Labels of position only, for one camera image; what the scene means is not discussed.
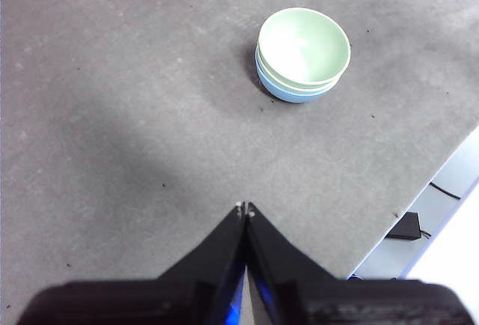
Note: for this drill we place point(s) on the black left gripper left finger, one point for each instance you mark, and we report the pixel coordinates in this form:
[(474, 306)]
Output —
[(187, 299)]

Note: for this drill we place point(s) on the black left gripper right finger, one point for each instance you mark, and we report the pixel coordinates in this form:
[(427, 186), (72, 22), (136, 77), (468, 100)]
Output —
[(307, 299)]

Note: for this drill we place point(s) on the blue ribbed bowl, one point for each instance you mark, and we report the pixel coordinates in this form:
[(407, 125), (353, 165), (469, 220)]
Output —
[(288, 96)]

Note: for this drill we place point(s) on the pale green bowl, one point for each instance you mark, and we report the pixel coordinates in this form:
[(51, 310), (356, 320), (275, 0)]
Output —
[(290, 84), (303, 48)]

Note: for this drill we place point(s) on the black power adapter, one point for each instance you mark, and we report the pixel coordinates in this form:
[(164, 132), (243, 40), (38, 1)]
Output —
[(406, 227)]

